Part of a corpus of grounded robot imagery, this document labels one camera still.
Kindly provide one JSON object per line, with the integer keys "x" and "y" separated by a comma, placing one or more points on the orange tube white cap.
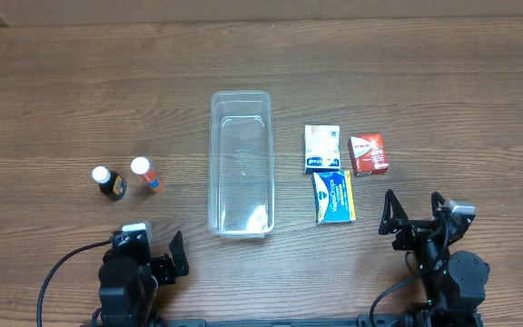
{"x": 142, "y": 167}

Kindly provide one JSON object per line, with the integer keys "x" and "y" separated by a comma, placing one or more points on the dark bottle white cap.
{"x": 110, "y": 182}

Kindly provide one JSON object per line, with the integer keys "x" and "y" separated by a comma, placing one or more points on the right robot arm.
{"x": 454, "y": 283}

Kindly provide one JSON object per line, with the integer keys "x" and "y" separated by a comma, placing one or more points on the white medicine box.
{"x": 322, "y": 148}

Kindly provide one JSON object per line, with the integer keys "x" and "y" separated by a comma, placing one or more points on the red medicine box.
{"x": 367, "y": 154}

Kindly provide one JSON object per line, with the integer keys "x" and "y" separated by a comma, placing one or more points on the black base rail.
{"x": 363, "y": 320}

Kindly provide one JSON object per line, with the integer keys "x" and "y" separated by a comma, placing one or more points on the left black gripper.
{"x": 162, "y": 266}

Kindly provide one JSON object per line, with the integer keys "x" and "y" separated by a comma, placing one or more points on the blue VapoDrops box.
{"x": 333, "y": 197}

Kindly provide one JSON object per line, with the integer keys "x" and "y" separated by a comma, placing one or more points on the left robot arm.
{"x": 130, "y": 278}

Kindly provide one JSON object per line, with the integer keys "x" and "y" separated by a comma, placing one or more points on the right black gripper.
{"x": 415, "y": 230}

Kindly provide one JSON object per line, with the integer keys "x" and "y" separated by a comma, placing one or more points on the clear plastic container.
{"x": 241, "y": 164}

